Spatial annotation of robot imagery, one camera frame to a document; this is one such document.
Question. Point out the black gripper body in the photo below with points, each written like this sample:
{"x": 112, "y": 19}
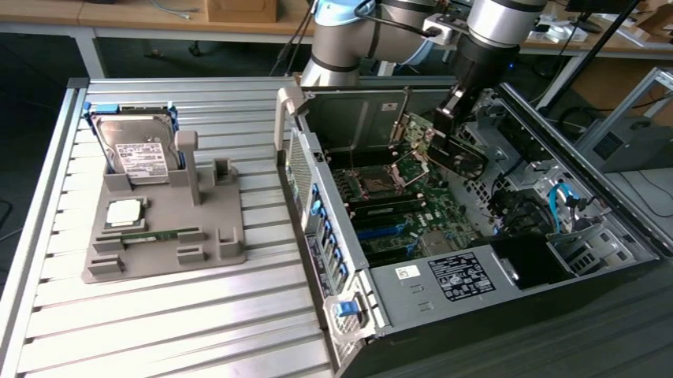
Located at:
{"x": 484, "y": 67}

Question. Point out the black Nvidia graphics card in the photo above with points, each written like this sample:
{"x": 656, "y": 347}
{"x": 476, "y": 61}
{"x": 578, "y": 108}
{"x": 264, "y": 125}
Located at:
{"x": 471, "y": 161}

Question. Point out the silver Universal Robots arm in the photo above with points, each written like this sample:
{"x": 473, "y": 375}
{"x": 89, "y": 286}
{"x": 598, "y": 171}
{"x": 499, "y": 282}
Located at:
{"x": 337, "y": 43}

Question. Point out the metal socket cover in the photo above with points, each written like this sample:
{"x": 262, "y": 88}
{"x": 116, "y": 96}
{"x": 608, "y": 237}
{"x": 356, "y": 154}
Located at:
{"x": 413, "y": 169}

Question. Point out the perforated metal drive cage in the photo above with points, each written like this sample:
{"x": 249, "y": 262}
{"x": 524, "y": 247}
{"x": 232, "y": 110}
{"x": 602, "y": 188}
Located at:
{"x": 473, "y": 193}

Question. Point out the white tape roll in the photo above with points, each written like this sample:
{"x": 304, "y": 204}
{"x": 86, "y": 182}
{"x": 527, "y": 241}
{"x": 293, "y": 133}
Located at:
{"x": 566, "y": 32}

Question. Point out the green motherboard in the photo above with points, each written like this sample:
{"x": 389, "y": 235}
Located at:
{"x": 437, "y": 201}

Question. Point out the CPU socket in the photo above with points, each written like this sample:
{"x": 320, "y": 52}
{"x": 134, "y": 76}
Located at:
{"x": 376, "y": 183}

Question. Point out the black stand pole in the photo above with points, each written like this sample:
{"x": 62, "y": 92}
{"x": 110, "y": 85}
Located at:
{"x": 590, "y": 59}

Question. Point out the black monitor stand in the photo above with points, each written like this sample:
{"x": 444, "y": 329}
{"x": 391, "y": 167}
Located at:
{"x": 584, "y": 19}

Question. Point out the black RAM slot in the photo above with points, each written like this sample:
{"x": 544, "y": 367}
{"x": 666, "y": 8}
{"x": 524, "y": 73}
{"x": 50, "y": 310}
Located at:
{"x": 392, "y": 212}
{"x": 387, "y": 202}

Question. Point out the wooden desk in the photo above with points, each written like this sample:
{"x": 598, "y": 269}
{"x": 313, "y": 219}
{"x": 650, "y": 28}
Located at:
{"x": 620, "y": 45}
{"x": 53, "y": 15}

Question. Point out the blue expansion slot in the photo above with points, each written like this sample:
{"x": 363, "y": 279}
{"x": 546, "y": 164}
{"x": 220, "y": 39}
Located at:
{"x": 379, "y": 231}

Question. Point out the grey chipset heatsink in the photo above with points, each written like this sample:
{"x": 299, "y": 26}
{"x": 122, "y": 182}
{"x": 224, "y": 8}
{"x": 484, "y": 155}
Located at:
{"x": 439, "y": 244}

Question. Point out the black expansion slot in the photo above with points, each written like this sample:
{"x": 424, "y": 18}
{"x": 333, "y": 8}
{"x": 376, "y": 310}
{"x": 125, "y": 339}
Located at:
{"x": 389, "y": 252}

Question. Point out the grey computer tower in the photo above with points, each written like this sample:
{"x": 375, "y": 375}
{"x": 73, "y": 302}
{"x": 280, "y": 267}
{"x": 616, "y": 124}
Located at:
{"x": 631, "y": 145}

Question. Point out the folded brown cardboard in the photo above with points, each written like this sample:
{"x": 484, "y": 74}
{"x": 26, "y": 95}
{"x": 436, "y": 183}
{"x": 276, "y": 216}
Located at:
{"x": 655, "y": 21}

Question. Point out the grey disk bay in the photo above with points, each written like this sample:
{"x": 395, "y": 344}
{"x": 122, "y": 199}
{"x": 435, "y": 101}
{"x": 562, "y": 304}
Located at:
{"x": 584, "y": 252}

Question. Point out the grey power supply unit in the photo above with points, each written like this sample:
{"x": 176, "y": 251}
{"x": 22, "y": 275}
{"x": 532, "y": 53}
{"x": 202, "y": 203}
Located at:
{"x": 416, "y": 291}

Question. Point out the brown cardboard box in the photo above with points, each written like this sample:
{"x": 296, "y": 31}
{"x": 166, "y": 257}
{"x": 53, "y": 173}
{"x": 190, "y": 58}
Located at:
{"x": 242, "y": 10}

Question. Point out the blue case latch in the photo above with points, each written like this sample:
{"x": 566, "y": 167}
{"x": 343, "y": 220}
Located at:
{"x": 345, "y": 308}

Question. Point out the grey plastic parts rack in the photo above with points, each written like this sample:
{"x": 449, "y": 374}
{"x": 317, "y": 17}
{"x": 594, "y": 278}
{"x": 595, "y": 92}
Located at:
{"x": 174, "y": 212}

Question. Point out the open black PC case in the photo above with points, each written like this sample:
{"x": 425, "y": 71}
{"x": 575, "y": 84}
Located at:
{"x": 473, "y": 354}

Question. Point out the hard disk in blue carrier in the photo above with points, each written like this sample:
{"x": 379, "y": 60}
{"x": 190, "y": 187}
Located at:
{"x": 137, "y": 141}

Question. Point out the green RAM stick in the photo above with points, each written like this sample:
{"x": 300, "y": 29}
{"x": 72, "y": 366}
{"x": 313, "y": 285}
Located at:
{"x": 153, "y": 235}

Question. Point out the silver CPU chip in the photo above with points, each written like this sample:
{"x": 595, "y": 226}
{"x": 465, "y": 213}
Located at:
{"x": 124, "y": 214}

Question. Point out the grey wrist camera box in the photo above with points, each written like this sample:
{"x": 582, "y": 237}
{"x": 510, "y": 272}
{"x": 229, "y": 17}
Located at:
{"x": 444, "y": 27}

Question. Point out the aluminium profile frame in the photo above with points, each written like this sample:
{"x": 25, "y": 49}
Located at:
{"x": 652, "y": 84}

